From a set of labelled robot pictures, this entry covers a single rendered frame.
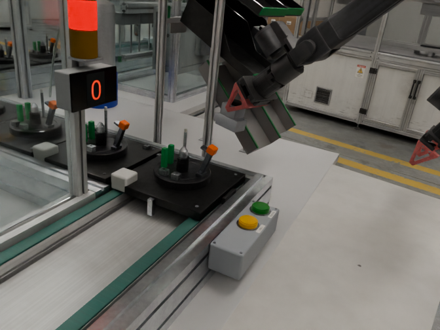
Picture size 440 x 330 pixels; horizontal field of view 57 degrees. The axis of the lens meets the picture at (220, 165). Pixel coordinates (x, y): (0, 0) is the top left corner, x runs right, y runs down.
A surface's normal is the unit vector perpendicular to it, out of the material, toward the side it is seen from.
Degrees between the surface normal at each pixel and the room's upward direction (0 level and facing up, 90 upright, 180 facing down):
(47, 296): 0
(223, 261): 90
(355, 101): 90
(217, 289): 0
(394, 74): 90
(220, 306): 0
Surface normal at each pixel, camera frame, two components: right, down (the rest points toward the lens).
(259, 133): 0.63, -0.42
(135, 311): 0.10, -0.91
